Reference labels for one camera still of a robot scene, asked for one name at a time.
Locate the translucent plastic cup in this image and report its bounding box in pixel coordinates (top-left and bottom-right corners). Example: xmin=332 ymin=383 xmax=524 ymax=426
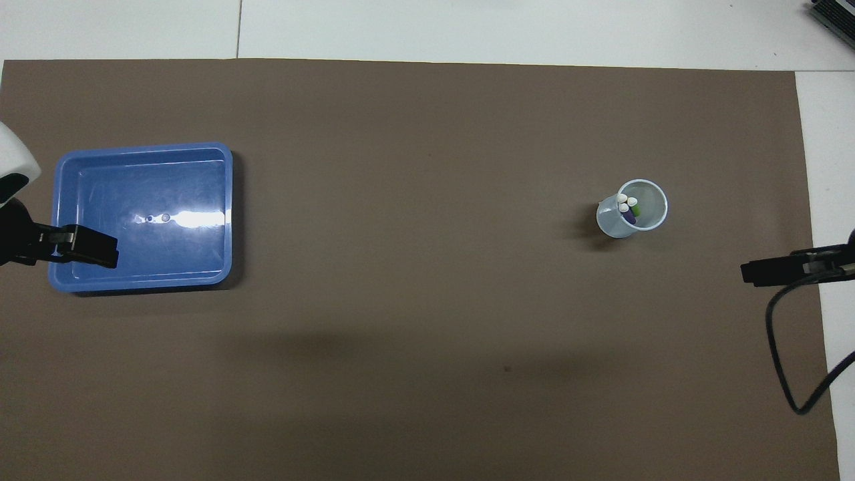
xmin=596 ymin=179 xmax=669 ymax=239

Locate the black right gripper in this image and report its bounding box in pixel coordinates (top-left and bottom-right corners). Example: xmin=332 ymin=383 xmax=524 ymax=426
xmin=740 ymin=227 xmax=855 ymax=288

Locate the brown paper mat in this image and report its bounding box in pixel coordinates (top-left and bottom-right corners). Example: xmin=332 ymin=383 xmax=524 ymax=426
xmin=0 ymin=59 xmax=841 ymax=481

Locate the blue plastic tray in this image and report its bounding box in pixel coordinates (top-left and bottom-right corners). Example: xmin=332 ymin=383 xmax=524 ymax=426
xmin=48 ymin=142 xmax=234 ymax=295

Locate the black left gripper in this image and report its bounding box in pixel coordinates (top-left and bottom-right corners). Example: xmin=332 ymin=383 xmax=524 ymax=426
xmin=0 ymin=197 xmax=121 ymax=269

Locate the grey ribbed device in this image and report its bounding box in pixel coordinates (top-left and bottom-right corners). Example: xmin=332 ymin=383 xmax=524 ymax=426
xmin=808 ymin=0 xmax=855 ymax=51

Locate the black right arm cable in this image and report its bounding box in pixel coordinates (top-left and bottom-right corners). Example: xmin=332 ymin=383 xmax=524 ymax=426
xmin=765 ymin=267 xmax=855 ymax=416

